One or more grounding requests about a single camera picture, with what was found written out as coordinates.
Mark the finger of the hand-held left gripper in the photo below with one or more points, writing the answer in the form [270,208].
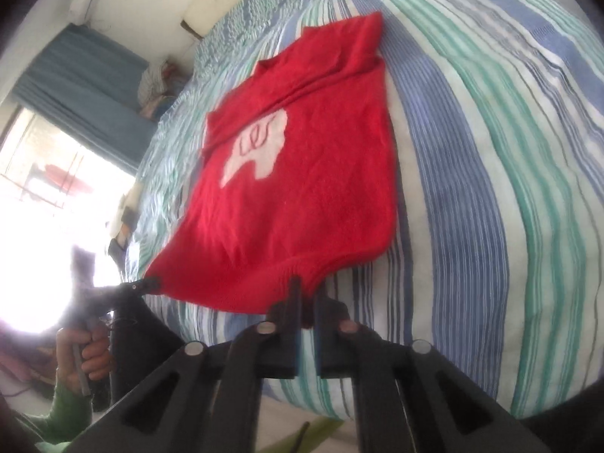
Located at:
[146,286]

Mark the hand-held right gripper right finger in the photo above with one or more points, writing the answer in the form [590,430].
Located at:
[325,349]

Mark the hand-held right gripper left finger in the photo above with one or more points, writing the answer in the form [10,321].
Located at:
[283,339]

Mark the red knitted sweater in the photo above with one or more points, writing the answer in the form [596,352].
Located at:
[292,188]

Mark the person's left forearm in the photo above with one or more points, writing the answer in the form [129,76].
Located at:
[61,415]

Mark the pile of clothes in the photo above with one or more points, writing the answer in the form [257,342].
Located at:
[158,85]

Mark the person's left hand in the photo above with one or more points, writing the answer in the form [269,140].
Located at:
[94,354]

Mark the patchwork cushion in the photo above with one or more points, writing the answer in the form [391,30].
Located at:
[125,217]

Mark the yellow-green cloth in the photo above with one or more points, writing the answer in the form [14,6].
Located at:
[316,439]

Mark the bright window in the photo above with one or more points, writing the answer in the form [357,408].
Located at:
[47,165]

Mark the blue curtain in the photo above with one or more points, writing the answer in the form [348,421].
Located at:
[85,75]

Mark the striped bed cover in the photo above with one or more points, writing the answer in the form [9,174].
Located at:
[472,151]

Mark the cream padded headboard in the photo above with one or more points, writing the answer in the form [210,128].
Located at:
[212,9]

